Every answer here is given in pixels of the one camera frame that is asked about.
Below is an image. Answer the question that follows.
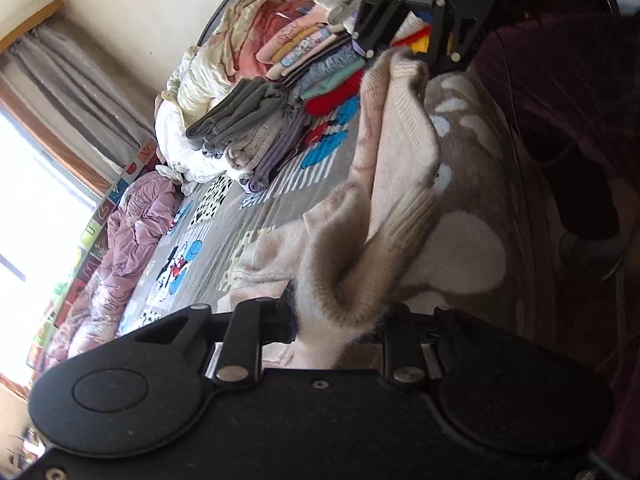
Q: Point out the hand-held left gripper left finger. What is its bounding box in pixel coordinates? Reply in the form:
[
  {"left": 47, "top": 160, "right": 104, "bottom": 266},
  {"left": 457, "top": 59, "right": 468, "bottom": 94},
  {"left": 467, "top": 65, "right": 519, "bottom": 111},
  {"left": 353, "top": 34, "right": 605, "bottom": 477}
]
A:
[{"left": 132, "top": 290, "right": 301, "bottom": 387}]

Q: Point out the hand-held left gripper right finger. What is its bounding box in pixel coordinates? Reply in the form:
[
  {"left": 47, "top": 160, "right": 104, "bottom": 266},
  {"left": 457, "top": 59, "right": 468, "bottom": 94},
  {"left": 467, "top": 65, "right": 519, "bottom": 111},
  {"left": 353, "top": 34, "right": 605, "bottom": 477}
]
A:
[{"left": 380, "top": 302, "right": 506, "bottom": 386}]

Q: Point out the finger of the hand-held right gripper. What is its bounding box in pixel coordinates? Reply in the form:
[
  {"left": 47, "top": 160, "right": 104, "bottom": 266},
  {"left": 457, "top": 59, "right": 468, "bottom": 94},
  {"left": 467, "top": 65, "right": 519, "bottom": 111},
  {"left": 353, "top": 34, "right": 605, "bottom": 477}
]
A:
[
  {"left": 425, "top": 0, "right": 489, "bottom": 79},
  {"left": 352, "top": 0, "right": 407, "bottom": 60}
]

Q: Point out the beige knit sweater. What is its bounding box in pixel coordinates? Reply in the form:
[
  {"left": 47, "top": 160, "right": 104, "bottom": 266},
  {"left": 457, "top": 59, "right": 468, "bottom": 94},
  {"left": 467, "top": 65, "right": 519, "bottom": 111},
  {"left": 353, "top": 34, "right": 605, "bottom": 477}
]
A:
[{"left": 217, "top": 49, "right": 442, "bottom": 367}]

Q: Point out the stack of colourful folded clothes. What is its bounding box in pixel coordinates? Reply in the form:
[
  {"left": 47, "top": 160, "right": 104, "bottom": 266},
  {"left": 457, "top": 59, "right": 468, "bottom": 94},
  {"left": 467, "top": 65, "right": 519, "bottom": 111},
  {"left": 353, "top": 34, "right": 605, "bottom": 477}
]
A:
[{"left": 255, "top": 10, "right": 372, "bottom": 117}]

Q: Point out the stack of grey folded clothes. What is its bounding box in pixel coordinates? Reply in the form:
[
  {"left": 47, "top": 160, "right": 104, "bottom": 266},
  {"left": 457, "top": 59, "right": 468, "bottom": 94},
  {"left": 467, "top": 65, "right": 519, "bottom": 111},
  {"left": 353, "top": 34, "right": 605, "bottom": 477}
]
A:
[{"left": 186, "top": 77, "right": 312, "bottom": 196}]

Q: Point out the yellow folded garment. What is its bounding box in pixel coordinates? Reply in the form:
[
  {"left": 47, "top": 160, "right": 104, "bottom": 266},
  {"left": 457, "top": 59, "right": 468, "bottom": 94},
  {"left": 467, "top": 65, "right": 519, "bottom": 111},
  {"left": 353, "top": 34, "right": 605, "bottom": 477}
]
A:
[{"left": 409, "top": 27, "right": 434, "bottom": 55}]

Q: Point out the pink quilt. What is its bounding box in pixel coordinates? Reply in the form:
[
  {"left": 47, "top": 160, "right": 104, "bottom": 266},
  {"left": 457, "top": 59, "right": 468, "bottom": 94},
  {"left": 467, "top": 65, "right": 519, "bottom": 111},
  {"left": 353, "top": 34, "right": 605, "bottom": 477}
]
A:
[{"left": 227, "top": 0, "right": 322, "bottom": 86}]

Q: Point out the cartoon mouse printed blanket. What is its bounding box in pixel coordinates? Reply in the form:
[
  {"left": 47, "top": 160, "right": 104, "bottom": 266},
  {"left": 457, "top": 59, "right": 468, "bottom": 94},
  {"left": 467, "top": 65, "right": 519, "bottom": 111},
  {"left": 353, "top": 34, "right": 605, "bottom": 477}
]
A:
[{"left": 120, "top": 67, "right": 531, "bottom": 361}]

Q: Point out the person's maroon clothing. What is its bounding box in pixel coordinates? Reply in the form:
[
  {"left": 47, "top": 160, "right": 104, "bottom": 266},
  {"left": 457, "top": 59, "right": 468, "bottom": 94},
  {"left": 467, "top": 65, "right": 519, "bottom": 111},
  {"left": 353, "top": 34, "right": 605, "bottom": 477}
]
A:
[{"left": 472, "top": 12, "right": 640, "bottom": 466}]

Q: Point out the dark wooden headboard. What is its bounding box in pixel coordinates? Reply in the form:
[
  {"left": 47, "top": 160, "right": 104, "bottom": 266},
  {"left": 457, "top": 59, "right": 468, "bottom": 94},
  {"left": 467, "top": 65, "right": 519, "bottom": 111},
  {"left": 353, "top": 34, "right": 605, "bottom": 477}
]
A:
[{"left": 197, "top": 0, "right": 287, "bottom": 47}]

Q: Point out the purple floral duvet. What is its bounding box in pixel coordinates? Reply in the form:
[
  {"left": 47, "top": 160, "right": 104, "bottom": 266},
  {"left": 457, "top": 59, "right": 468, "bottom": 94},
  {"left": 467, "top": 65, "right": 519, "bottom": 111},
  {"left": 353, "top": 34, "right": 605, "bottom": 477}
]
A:
[{"left": 42, "top": 170, "right": 184, "bottom": 369}]

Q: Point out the cream quilt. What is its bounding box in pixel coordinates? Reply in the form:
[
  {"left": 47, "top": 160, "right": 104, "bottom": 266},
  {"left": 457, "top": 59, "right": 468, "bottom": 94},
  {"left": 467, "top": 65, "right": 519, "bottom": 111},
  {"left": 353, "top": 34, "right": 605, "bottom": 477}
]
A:
[{"left": 165, "top": 0, "right": 266, "bottom": 117}]

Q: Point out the colourful alphabet foam mat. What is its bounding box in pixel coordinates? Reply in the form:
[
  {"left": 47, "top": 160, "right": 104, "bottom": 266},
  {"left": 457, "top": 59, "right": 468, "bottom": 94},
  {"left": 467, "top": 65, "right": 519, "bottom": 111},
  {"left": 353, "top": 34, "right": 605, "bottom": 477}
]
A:
[{"left": 25, "top": 140, "right": 159, "bottom": 369}]

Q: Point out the white quilt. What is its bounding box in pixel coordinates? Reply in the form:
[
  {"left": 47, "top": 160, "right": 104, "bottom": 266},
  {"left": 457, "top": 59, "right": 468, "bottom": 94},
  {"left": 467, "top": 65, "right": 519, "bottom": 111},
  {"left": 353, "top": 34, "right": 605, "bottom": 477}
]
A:
[{"left": 152, "top": 95, "right": 231, "bottom": 184}]

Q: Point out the window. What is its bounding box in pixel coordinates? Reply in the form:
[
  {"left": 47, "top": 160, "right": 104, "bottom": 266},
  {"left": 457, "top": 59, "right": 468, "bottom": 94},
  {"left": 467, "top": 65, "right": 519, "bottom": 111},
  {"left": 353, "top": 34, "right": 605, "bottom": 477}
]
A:
[{"left": 0, "top": 85, "right": 101, "bottom": 401}]

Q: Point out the grey curtain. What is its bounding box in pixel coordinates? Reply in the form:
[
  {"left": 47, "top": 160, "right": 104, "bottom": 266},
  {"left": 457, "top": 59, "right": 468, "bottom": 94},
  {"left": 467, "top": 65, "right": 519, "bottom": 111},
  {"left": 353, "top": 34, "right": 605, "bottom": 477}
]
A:
[{"left": 0, "top": 25, "right": 157, "bottom": 171}]

